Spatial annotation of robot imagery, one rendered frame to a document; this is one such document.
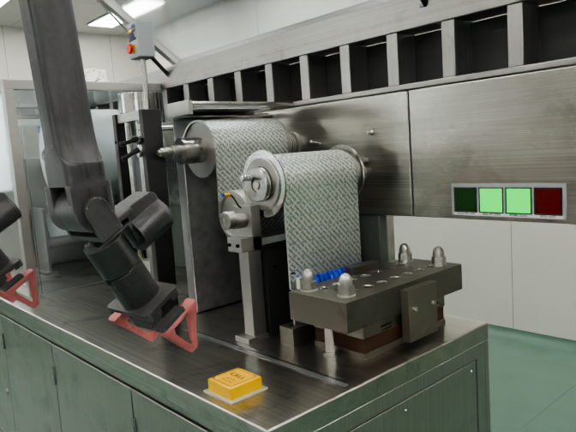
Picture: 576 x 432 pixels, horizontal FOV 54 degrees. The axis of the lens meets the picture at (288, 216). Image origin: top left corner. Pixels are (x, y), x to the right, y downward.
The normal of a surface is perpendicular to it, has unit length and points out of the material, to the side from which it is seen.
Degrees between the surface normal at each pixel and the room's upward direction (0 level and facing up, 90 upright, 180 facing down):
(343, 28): 90
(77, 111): 90
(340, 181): 90
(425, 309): 90
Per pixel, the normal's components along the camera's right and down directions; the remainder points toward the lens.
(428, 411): 0.67, 0.04
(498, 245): -0.74, 0.13
